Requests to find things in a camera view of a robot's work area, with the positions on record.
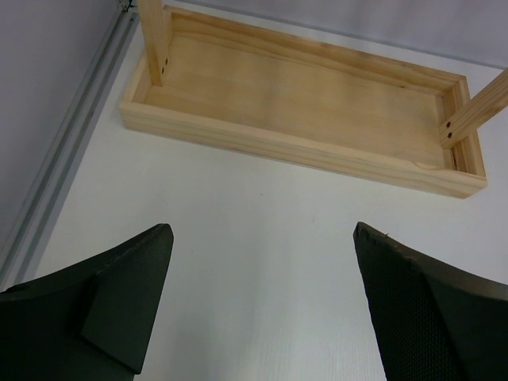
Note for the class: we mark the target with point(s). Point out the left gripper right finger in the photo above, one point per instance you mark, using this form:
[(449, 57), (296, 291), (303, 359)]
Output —
[(432, 321)]

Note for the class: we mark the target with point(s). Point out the wooden hanger rack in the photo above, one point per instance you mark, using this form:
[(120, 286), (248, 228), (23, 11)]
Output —
[(225, 84)]

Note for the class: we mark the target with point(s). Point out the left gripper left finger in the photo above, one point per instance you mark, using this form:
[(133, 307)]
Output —
[(90, 321)]

